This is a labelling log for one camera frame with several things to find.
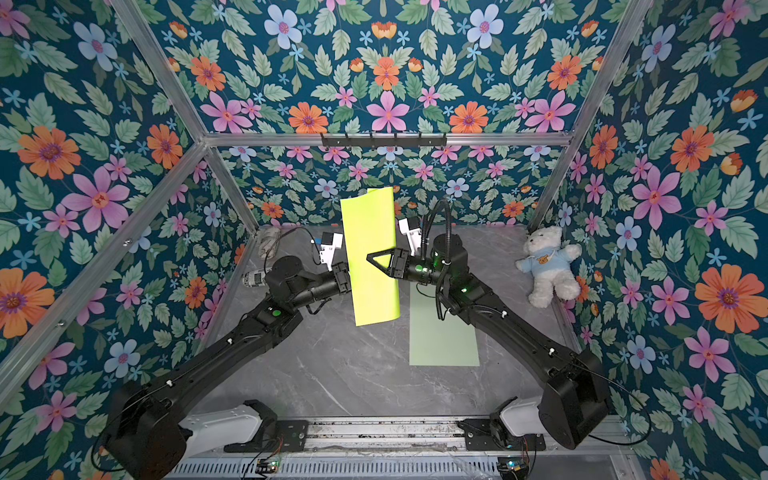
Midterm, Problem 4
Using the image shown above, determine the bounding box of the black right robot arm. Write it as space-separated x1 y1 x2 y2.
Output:
366 234 611 450

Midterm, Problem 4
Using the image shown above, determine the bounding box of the left small circuit board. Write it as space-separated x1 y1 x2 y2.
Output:
253 459 280 475

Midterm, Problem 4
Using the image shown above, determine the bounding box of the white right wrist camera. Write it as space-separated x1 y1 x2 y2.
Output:
398 217 422 256

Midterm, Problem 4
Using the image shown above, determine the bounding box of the white teddy bear blue shirt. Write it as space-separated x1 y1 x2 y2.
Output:
516 226 582 308

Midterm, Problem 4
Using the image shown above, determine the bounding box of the black hook rail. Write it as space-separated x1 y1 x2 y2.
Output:
320 133 448 149

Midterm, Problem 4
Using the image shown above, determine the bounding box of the right small circuit board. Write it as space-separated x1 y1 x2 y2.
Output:
497 457 529 480

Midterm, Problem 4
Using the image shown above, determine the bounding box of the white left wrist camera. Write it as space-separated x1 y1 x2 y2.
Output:
317 232 343 271

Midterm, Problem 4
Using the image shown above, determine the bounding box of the small circuit board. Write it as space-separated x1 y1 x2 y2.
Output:
497 457 529 480
253 459 280 475

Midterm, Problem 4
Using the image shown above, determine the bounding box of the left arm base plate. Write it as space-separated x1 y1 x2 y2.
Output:
225 420 309 453

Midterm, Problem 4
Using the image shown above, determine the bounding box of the bright lime green paper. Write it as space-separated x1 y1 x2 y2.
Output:
341 187 400 327

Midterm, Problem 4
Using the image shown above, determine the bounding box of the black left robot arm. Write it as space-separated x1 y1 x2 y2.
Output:
98 256 351 479

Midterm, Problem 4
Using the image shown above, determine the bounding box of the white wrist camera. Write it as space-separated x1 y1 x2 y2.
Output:
398 217 422 256
317 232 343 271

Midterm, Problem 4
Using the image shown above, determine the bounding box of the pale green paper sheet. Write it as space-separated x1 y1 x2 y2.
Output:
409 283 479 367

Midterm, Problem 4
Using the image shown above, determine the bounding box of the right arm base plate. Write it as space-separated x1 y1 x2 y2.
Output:
456 418 546 453

